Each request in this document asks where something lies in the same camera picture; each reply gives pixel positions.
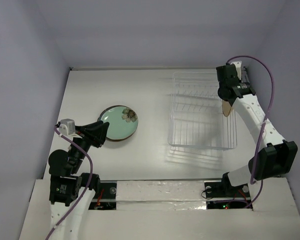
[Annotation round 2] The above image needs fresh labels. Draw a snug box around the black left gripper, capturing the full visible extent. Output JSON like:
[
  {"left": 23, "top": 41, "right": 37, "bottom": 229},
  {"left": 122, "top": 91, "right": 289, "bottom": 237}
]
[{"left": 69, "top": 119, "right": 109, "bottom": 172}]

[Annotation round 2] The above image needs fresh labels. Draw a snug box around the light green flower plate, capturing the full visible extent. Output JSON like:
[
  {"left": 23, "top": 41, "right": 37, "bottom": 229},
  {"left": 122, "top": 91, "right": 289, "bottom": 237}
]
[{"left": 98, "top": 105, "right": 139, "bottom": 142}]

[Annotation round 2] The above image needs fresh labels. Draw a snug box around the beige yellow plate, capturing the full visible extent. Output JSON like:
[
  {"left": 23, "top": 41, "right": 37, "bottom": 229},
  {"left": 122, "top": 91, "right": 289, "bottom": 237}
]
[{"left": 221, "top": 100, "right": 233, "bottom": 117}]

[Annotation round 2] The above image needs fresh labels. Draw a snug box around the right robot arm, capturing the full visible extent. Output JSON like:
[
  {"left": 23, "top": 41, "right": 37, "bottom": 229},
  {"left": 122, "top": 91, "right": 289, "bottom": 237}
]
[{"left": 216, "top": 61, "right": 298, "bottom": 196}]

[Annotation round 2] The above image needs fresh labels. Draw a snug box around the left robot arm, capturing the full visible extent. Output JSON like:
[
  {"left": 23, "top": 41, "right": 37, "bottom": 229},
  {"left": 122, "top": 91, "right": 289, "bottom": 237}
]
[{"left": 46, "top": 118, "right": 110, "bottom": 240}]

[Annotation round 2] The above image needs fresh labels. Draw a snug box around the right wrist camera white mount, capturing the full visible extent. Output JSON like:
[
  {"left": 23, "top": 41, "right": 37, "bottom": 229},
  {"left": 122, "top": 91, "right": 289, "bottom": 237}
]
[{"left": 230, "top": 60, "right": 242, "bottom": 80}]

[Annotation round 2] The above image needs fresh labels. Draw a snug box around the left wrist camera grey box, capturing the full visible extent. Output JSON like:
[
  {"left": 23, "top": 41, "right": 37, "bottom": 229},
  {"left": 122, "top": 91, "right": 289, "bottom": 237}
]
[{"left": 57, "top": 118, "right": 79, "bottom": 138}]

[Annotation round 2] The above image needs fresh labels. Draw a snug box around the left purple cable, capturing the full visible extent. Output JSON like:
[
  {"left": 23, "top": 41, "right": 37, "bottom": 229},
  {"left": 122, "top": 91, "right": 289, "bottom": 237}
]
[{"left": 44, "top": 124, "right": 94, "bottom": 240}]

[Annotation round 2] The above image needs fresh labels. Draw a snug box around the purple cable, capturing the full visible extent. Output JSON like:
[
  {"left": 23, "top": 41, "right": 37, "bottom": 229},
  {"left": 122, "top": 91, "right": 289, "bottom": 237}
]
[
  {"left": 225, "top": 55, "right": 276, "bottom": 209},
  {"left": 44, "top": 124, "right": 94, "bottom": 240}
]

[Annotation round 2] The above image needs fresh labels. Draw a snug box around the white wire dish rack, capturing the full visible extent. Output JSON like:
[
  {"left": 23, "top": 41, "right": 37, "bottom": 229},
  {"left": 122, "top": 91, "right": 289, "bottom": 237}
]
[{"left": 168, "top": 71, "right": 237, "bottom": 150}]

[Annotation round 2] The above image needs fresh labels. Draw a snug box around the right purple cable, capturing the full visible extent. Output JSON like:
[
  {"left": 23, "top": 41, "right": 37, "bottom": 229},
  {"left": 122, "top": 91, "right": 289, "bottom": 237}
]
[{"left": 225, "top": 55, "right": 276, "bottom": 209}]

